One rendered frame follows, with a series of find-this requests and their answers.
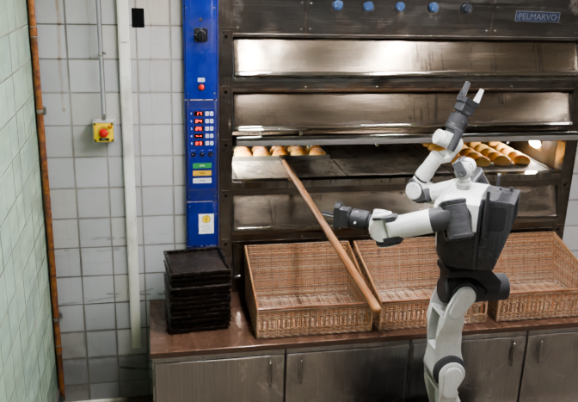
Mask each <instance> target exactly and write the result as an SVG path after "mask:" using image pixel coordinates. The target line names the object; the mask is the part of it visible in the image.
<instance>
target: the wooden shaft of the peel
mask: <svg viewBox="0 0 578 402"><path fill-rule="evenodd" d="M282 163H283V165H284V167H285V168H286V171H287V172H288V174H289V176H290V177H291V179H292V180H293V182H294V183H295V185H296V187H297V188H298V191H299V192H300V194H301V195H302V196H303V198H304V200H305V202H306V203H307V205H308V207H309V208H310V210H311V211H312V213H313V215H314V216H315V218H316V220H317V222H318V223H319V225H320V227H322V229H323V231H324V233H325V235H326V236H327V238H328V240H329V242H330V243H331V244H332V246H333V247H334V249H335V251H336V253H337V255H338V256H339V258H340V259H341V261H342V262H343V264H344V266H345V267H346V269H347V271H348V273H349V274H350V275H351V277H352V279H353V280H354V282H355V284H356V286H357V287H358V289H359V290H360V292H361V294H362V295H363V297H364V299H365V300H366V302H367V304H368V306H369V307H370V308H371V310H372V312H373V313H374V314H376V315H379V314H380V313H381V312H382V308H381V307H380V305H379V303H378V302H377V301H376V299H375V298H374V296H373V294H372V292H371V291H370V289H369V288H368V286H367V285H366V283H365V282H364V280H363V279H362V277H361V276H360V274H359V272H358V270H357V269H356V268H355V267H354V265H353V263H352V261H351V260H350V258H349V257H348V255H347V253H346V252H345V251H344V249H343V248H342V246H341V244H340V243H339V241H338V239H337V238H336V236H335V234H334V233H333V232H332V231H331V229H330V227H329V225H328V224H327V222H326V221H325V219H324V217H323V216H322V215H321V213H320V212H319V210H318V209H317V206H316V205H315V203H314V202H313V200H312V199H311V198H310V196H309V194H308V193H307V191H306V190H305V188H304V186H303V184H302V183H301V182H300V181H299V179H298V177H297V176H296V174H295V172H294V171H293V169H292V167H291V166H290V164H289V163H288V162H287V160H286V159H283V160H282Z"/></svg>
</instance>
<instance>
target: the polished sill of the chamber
mask: <svg viewBox="0 0 578 402"><path fill-rule="evenodd" d="M483 173H484V175H485V176H486V178H487V179H488V181H489V182H496V181H497V174H498V173H501V180H500V182H513V181H541V180H560V177H561V173H560V172H558V171H556V170H524V171H494V172H483ZM414 175H415V174H401V175H370V176H309V177H298V179H299V181H300V182H301V183H302V184H303V186H304V188H318V187H346V186H374V185H402V184H407V183H408V182H409V180H410V179H411V178H413V177H414ZM455 178H456V176H455V174H454V173H434V175H433V177H432V178H431V179H430V181H431V182H432V183H439V182H446V181H449V180H452V179H455ZM290 188H296V185H295V183H294V182H293V180H292V179H291V178H290V177H278V178H247V179H232V190H235V189H290Z"/></svg>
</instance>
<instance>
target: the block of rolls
mask: <svg viewBox="0 0 578 402"><path fill-rule="evenodd" d="M421 144H423V146H426V147H427V148H428V150H429V151H437V152H440V151H444V150H446V148H444V147H442V146H440V145H436V144H435V143H421ZM463 156H465V157H466V158H472V159H473V160H474V161H475V162H476V165H477V167H487V166H489V165H490V162H494V164H495V165H499V166H508V165H510V164H511V161H513V163H514V164H518V165H528V164H529V163H530V162H531V159H530V158H529V157H528V156H527V155H524V154H522V153H521V152H518V151H515V150H514V149H513V148H511V147H507V145H504V144H501V143H500V142H463V146H462V148H461V150H460V151H459V152H458V154H457V155H456V157H455V158H454V159H453V160H452V161H451V162H450V163H452V164H453V163H454V162H455V161H456V160H457V159H459V158H461V157H463Z"/></svg>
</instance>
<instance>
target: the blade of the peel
mask: <svg viewBox="0 0 578 402"><path fill-rule="evenodd" d="M325 153H326V155H308V154H307V155H286V158H287V160H318V159H329V154H328V153H327V152H325ZM275 160H279V156H272V155H271V156H253V155H252V156H241V157H235V155H234V153H233V159H232V162H233V161H275Z"/></svg>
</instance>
